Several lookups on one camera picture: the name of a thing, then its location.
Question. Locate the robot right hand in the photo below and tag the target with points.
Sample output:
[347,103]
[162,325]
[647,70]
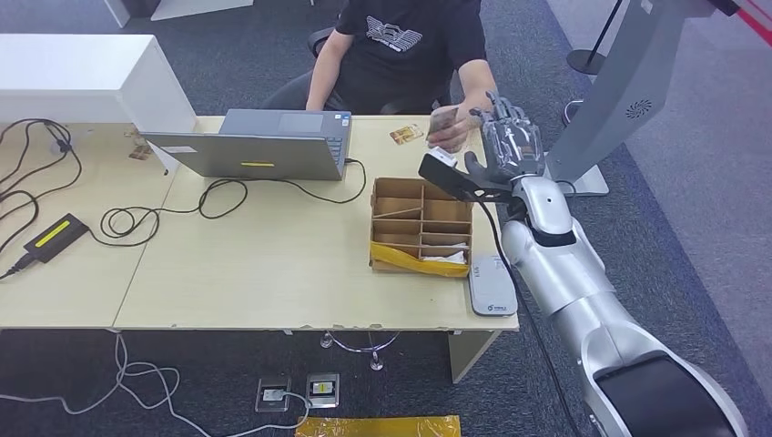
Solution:
[512,145]

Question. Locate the black power adapter yellow label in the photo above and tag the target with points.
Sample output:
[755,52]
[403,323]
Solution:
[54,236]

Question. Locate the person's left forearm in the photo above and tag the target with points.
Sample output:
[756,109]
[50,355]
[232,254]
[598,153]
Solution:
[479,84]

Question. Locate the yellow plastic sheet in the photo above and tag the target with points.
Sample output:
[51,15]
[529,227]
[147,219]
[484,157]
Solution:
[374,428]

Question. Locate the right wrist camera pale box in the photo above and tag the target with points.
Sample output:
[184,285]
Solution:
[442,158]

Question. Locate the white furniture base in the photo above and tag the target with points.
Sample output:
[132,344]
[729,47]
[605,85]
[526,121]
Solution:
[199,7]

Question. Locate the brown sticker pieces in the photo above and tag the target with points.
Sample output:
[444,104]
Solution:
[140,152]

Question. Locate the steel floor socket yellow label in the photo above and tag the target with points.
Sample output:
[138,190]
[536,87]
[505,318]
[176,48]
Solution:
[323,391]

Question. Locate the cardboard divider box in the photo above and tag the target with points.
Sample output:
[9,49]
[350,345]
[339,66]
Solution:
[446,211]

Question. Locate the grey laptop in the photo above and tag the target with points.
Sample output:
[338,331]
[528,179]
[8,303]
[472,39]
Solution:
[258,157]

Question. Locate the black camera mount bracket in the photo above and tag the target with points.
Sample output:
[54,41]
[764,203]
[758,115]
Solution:
[452,181]

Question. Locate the person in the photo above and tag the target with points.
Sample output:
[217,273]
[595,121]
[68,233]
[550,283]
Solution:
[398,60]

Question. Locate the steel floor socket white plug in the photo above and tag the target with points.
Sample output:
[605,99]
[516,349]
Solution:
[272,395]

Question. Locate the white cabinet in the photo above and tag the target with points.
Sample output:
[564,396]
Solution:
[72,72]

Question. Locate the black stanchion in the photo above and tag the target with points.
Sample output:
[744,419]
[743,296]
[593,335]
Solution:
[586,63]

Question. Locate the grey kiosk stand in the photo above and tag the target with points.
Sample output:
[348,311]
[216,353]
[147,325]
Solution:
[627,90]

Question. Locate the person's left hand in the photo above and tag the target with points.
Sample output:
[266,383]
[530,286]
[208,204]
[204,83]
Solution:
[461,137]

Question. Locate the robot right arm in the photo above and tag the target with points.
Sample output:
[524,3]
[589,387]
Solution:
[591,301]

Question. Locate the beige desk leg panel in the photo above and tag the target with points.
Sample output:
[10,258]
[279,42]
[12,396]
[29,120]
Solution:
[467,357]

